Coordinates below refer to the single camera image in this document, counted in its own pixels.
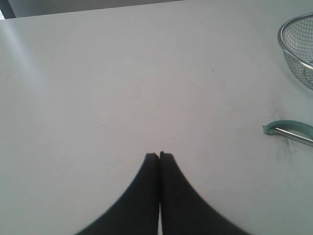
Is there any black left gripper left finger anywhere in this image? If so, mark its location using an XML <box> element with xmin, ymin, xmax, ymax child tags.
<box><xmin>78</xmin><ymin>153</ymin><xmax>160</xmax><ymax>235</ymax></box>

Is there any metal wire mesh basket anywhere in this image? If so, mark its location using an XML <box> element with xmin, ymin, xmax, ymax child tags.
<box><xmin>277</xmin><ymin>13</ymin><xmax>313</xmax><ymax>89</ymax></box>

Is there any teal handled peeler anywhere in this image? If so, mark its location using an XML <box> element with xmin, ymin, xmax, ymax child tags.
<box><xmin>263</xmin><ymin>120</ymin><xmax>313</xmax><ymax>145</ymax></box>

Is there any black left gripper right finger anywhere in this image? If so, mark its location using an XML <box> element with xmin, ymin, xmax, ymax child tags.
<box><xmin>159</xmin><ymin>152</ymin><xmax>247</xmax><ymax>235</ymax></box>

